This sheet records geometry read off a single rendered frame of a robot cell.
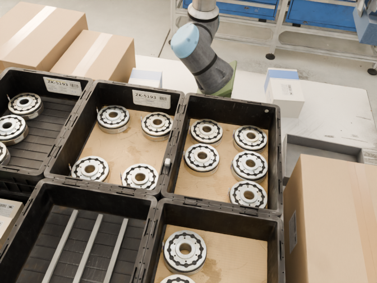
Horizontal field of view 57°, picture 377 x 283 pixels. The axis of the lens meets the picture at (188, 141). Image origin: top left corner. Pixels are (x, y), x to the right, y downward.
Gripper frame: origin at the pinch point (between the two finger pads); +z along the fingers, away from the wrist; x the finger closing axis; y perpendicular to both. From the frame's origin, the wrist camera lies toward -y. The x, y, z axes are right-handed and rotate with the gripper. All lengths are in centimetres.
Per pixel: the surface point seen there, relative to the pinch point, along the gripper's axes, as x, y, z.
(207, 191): -40, 60, 25
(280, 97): -21.0, 8.8, 31.2
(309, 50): 6, -139, 101
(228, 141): -37, 40, 26
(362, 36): -0.4, 9.9, 2.8
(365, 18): -0.1, 5.1, -0.6
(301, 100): -13.2, 8.3, 32.0
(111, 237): -61, 79, 23
